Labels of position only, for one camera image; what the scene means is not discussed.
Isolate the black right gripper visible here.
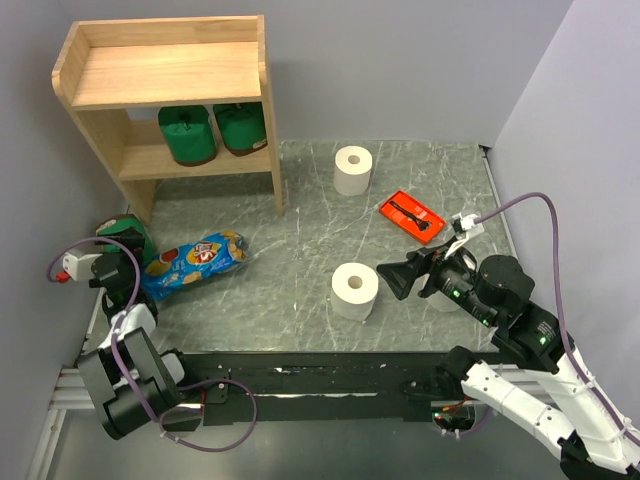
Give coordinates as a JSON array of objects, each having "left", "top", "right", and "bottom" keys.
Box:
[{"left": 374, "top": 233, "right": 496, "bottom": 324}]

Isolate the green roll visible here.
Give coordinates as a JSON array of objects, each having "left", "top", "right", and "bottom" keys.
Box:
[
  {"left": 157, "top": 105, "right": 217, "bottom": 167},
  {"left": 213, "top": 102, "right": 267, "bottom": 157},
  {"left": 95, "top": 213, "right": 156, "bottom": 264}
]

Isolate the blue chips bag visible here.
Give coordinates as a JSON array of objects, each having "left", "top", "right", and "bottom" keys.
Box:
[{"left": 141, "top": 230, "right": 249, "bottom": 300}]

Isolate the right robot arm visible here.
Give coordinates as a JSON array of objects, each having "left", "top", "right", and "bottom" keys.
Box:
[{"left": 376, "top": 245, "right": 639, "bottom": 479}]

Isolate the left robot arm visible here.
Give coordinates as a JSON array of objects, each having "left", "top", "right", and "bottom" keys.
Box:
[{"left": 77, "top": 227, "right": 198, "bottom": 440}]

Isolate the wooden shelf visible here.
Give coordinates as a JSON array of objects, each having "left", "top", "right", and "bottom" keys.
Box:
[{"left": 51, "top": 15, "right": 284, "bottom": 223}]

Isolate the white paper towel roll front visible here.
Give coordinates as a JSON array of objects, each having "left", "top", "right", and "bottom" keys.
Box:
[{"left": 331, "top": 263, "right": 379, "bottom": 322}]

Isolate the white paper towel roll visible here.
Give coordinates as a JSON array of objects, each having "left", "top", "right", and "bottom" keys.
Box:
[
  {"left": 334, "top": 146, "right": 373, "bottom": 196},
  {"left": 331, "top": 263, "right": 379, "bottom": 322},
  {"left": 425, "top": 253, "right": 477, "bottom": 313}
]

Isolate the white paper towel roll right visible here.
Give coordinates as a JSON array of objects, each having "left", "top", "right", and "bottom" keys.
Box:
[{"left": 425, "top": 253, "right": 477, "bottom": 313}]

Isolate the orange razor package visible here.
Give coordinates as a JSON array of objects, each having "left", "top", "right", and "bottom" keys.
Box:
[{"left": 379, "top": 190, "right": 446, "bottom": 245}]

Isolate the white paper towel roll back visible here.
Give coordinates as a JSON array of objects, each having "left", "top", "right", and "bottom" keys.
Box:
[{"left": 334, "top": 146, "right": 373, "bottom": 196}]

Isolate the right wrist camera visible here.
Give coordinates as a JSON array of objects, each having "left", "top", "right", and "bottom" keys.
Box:
[{"left": 444, "top": 212, "right": 485, "bottom": 259}]

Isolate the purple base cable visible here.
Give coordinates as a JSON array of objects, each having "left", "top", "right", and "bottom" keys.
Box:
[{"left": 158, "top": 378, "right": 258, "bottom": 454}]

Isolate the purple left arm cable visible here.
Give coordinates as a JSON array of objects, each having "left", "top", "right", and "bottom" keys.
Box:
[{"left": 46, "top": 236, "right": 166, "bottom": 426}]

